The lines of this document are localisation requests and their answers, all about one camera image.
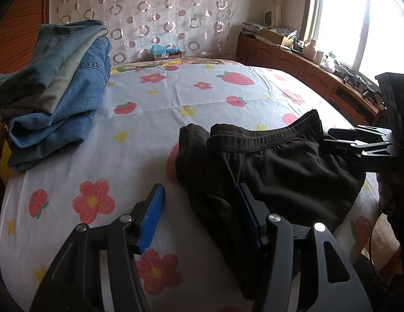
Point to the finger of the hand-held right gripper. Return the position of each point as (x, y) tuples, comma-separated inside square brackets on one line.
[(358, 131), (348, 146)]

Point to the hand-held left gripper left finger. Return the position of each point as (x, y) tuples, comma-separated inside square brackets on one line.
[(153, 214)]

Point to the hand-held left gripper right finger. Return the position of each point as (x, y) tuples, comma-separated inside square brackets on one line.
[(249, 217)]

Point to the black pants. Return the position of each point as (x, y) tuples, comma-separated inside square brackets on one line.
[(286, 175)]

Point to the black metal gadget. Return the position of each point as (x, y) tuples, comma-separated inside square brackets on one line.
[(355, 79)]

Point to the pink bottle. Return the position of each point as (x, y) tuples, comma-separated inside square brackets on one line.
[(310, 50)]

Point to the wooden side cabinet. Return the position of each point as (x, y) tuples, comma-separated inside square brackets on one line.
[(286, 61)]

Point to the window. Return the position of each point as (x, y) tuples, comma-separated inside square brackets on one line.
[(345, 22)]

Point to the cardboard box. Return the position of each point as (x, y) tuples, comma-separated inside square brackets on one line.
[(275, 37)]

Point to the bed with floral sheet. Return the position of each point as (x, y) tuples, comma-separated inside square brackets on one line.
[(189, 87)]

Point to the blue denim jeans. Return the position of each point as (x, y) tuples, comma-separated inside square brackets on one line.
[(68, 110)]

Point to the grey-green folded garment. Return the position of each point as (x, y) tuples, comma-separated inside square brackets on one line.
[(63, 86)]

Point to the pink floral blanket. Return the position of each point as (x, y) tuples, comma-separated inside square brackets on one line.
[(195, 61)]

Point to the tissue box behind bed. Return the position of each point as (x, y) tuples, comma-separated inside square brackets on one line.
[(163, 52)]

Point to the teal folded garment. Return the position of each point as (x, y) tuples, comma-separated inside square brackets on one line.
[(49, 55)]

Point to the circle-patterned headboard cloth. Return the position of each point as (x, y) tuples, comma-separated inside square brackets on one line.
[(140, 6)]

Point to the wooden headboard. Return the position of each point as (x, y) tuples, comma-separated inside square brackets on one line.
[(26, 16)]

